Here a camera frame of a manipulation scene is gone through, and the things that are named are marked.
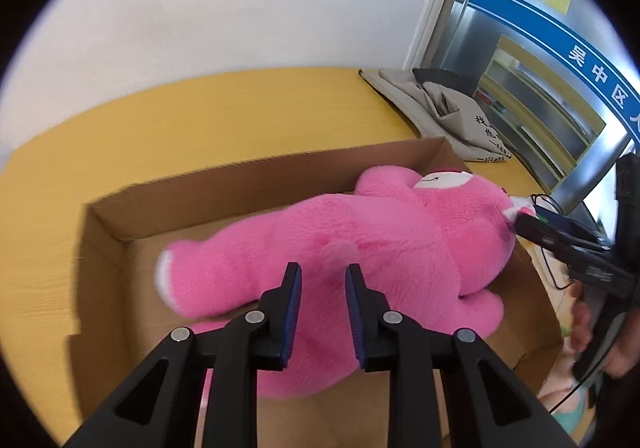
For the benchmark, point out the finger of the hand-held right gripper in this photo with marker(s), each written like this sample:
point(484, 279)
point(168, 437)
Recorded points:
point(545, 238)
point(570, 227)

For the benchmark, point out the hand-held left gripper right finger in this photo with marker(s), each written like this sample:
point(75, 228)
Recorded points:
point(357, 328)

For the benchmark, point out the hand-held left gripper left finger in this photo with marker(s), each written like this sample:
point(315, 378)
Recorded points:
point(292, 318)

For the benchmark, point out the pink plush toy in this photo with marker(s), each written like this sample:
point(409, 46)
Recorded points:
point(350, 223)

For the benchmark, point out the brown cardboard box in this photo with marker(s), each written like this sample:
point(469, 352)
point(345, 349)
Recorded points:
point(150, 208)

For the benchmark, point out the person's right hand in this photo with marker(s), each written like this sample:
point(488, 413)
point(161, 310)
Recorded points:
point(580, 318)

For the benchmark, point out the teal and peach plush toy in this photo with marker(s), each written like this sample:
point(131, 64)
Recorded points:
point(555, 393)

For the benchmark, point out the beige printed tote bag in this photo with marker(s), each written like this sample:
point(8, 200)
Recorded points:
point(465, 127)

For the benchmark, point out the blue banner strip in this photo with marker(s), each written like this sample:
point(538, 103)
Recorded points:
point(525, 12)

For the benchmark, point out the metal window frame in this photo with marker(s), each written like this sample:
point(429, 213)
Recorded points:
point(465, 32)

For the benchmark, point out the white door frame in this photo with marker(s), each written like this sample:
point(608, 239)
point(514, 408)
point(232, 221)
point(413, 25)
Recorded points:
point(440, 2)

